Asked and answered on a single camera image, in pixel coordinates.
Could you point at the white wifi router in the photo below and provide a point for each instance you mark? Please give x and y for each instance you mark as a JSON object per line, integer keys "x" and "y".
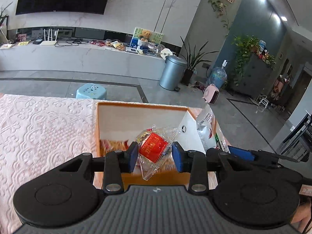
{"x": 50, "y": 37}

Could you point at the long white tv console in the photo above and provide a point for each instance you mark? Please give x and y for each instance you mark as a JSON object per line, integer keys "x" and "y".
{"x": 86, "y": 58}

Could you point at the white stick biscuit bag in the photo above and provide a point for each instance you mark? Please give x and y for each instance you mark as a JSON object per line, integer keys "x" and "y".
{"x": 209, "y": 131}

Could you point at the light blue plastic stool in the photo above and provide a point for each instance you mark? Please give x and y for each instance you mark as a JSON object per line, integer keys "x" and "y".
{"x": 91, "y": 91}

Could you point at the small white step stool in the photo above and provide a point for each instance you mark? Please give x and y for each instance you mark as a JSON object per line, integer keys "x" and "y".
{"x": 263, "y": 102}

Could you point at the snacks inside box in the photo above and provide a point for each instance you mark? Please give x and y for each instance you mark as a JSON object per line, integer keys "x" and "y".
{"x": 107, "y": 146}

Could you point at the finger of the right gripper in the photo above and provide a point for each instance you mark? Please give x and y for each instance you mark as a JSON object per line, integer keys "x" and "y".
{"x": 243, "y": 154}

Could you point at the clear packet red label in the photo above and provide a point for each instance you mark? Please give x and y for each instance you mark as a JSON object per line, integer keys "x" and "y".
{"x": 155, "y": 154}

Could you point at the potted long-leaf plant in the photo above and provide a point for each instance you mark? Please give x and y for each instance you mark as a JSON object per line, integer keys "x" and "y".
{"x": 193, "y": 58}

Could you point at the brown teddy bear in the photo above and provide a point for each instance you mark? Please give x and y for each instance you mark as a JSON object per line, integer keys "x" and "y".
{"x": 145, "y": 35}

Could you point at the green climbing plant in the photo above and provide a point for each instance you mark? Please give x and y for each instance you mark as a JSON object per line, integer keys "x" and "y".
{"x": 245, "y": 47}

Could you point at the snacks on console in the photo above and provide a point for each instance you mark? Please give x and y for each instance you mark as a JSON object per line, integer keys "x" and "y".
{"x": 109, "y": 44}

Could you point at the blue water jug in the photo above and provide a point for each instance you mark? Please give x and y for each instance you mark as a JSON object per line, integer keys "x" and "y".
{"x": 218, "y": 75}

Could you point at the pink lace tablecloth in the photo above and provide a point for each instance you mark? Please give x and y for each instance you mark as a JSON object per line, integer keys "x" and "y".
{"x": 40, "y": 133}

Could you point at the green picture board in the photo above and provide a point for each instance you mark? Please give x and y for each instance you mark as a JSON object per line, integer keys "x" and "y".
{"x": 139, "y": 45}

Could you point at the orange cardboard box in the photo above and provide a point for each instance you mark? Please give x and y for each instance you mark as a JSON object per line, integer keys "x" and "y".
{"x": 125, "y": 121}

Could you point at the grey metal trash bin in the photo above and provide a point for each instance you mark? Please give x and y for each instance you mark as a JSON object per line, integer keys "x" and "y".
{"x": 172, "y": 73}

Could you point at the dark grey cabinet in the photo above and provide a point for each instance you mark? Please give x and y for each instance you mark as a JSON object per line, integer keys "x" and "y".
{"x": 256, "y": 75}

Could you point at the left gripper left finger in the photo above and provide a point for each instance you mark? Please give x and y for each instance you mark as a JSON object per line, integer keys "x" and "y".
{"x": 116, "y": 163}

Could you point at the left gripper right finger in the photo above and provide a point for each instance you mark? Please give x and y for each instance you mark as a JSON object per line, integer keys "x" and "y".
{"x": 194, "y": 163}

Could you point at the person's right hand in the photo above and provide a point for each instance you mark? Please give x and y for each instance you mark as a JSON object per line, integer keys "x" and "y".
{"x": 302, "y": 218}

